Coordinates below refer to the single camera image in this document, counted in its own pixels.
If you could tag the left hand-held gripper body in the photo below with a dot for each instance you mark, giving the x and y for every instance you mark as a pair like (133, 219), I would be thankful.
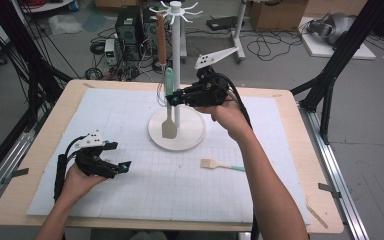
(91, 163)

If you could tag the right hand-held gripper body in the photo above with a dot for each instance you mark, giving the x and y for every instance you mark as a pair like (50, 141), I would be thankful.
(210, 93)

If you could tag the white utensil stand with hooks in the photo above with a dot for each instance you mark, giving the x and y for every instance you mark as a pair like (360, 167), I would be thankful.
(190, 133)

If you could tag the person's left hand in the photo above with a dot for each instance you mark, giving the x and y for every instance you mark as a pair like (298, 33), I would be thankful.
(76, 186)

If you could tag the person's right hand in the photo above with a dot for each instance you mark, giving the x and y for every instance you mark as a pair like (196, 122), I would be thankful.
(230, 116)

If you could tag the white grid mat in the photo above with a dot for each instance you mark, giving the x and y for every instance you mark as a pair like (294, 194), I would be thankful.
(166, 196)

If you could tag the white metal stand leg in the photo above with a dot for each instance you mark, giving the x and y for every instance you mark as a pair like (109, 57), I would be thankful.
(238, 33)

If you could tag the black flat device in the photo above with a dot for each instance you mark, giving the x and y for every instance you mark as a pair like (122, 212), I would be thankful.
(221, 22)

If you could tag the black computer tower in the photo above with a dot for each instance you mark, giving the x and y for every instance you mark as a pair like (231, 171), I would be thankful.
(128, 30)

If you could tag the small white power supply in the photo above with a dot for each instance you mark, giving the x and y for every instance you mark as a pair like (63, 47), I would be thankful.
(110, 50)

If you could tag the cardboard box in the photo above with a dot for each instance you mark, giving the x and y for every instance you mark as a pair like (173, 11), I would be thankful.
(276, 15)

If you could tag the wooden table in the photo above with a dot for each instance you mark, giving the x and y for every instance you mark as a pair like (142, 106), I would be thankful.
(316, 140)

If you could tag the clear plastic bag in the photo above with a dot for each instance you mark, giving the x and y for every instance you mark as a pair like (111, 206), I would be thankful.
(65, 24)

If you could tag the white flat board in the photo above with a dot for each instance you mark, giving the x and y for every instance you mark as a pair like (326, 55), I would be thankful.
(340, 51)

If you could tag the grey headset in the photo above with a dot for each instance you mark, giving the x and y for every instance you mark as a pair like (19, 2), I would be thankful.
(333, 26)

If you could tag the white round table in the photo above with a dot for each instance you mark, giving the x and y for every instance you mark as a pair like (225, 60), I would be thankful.
(50, 6)

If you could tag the thin wooden stick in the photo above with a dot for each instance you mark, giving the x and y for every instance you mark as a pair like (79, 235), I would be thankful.
(316, 215)

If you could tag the grey bracket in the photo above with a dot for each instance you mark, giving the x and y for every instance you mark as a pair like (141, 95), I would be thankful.
(18, 173)
(328, 188)

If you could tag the aluminium rail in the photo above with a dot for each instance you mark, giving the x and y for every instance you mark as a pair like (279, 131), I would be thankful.
(3, 166)
(333, 173)

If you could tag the black frame post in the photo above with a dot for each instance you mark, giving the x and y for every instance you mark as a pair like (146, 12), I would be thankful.
(346, 50)
(20, 43)

